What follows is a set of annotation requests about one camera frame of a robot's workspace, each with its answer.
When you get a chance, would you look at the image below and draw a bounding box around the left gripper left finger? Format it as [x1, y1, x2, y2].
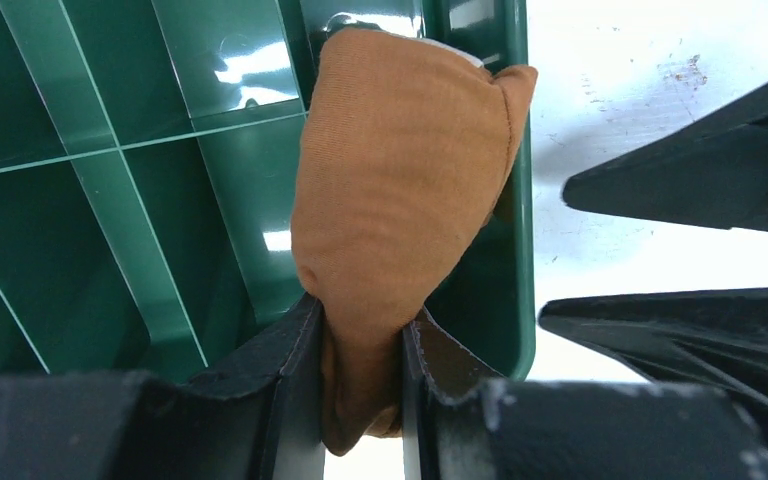
[0, 296, 325, 479]

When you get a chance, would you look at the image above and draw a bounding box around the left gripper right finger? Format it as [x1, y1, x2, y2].
[402, 311, 768, 479]

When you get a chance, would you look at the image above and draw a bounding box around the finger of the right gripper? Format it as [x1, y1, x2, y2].
[538, 288, 768, 450]
[562, 83, 768, 232]

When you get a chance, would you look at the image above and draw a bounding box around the green compartment tray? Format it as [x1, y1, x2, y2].
[0, 0, 527, 381]

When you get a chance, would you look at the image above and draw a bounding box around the brown underwear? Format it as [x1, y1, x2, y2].
[290, 27, 538, 456]

